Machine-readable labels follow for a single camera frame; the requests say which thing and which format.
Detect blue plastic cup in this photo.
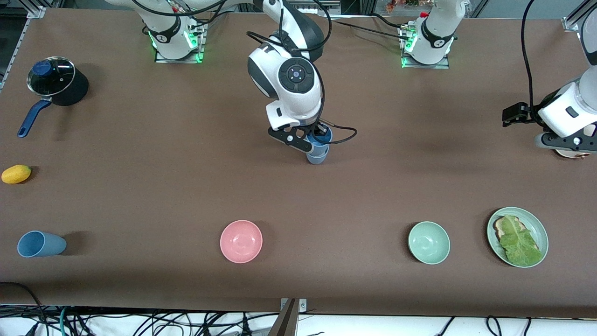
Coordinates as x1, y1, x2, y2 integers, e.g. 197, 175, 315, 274
17, 231, 67, 258
307, 127, 333, 157

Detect beige rounded board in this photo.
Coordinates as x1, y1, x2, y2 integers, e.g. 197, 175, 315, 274
555, 148, 590, 161

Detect brown table cover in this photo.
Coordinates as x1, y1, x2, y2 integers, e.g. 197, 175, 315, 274
0, 7, 597, 321

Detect light green plate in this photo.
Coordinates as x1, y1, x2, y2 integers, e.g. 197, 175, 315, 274
486, 207, 549, 268

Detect toast bread slice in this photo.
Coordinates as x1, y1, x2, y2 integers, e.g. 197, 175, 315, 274
493, 216, 528, 243

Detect pink bowl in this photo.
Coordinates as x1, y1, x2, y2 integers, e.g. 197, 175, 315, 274
220, 220, 264, 264

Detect green lettuce leaf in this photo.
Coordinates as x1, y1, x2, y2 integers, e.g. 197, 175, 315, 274
499, 215, 544, 267

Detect light green bowl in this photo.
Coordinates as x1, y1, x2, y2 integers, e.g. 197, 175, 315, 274
408, 221, 451, 265

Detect dark slanted pole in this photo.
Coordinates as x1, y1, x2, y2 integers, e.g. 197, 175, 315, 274
267, 299, 299, 336

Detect glass lid with blue knob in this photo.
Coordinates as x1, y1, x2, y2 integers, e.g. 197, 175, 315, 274
27, 56, 76, 98

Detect yellow lemon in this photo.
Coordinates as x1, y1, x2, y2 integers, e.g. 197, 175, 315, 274
1, 164, 32, 185

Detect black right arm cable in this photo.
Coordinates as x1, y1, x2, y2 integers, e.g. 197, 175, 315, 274
131, 0, 359, 146

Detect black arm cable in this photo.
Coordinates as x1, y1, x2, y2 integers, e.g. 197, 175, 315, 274
521, 0, 546, 124
131, 0, 359, 146

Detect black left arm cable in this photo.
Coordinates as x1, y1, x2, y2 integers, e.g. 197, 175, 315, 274
521, 0, 546, 124

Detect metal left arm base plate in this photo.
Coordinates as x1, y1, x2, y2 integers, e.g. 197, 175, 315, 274
400, 26, 451, 70

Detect aluminium frame profile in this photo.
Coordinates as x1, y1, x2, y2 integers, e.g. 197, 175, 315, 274
0, 7, 46, 90
562, 0, 597, 33

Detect black left base cable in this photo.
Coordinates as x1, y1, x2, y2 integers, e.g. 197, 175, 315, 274
371, 13, 409, 31
333, 20, 409, 42

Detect black base cable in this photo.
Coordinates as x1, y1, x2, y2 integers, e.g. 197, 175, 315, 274
188, 9, 230, 36
333, 20, 409, 42
371, 13, 409, 31

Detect grey metal background frame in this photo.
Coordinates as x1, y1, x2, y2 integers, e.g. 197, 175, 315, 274
289, 0, 342, 15

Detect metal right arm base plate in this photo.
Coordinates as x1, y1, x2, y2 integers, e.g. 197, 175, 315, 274
155, 21, 206, 64

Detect black right base cable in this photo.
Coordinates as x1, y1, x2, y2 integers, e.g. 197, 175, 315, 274
188, 9, 230, 36

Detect silver table edge bracket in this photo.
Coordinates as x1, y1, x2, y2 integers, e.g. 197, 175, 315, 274
280, 298, 308, 313

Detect black pot with blue handle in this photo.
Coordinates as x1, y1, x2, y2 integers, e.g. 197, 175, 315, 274
17, 63, 90, 139

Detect black curved floor cable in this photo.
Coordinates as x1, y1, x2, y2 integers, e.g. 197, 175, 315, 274
0, 281, 46, 336

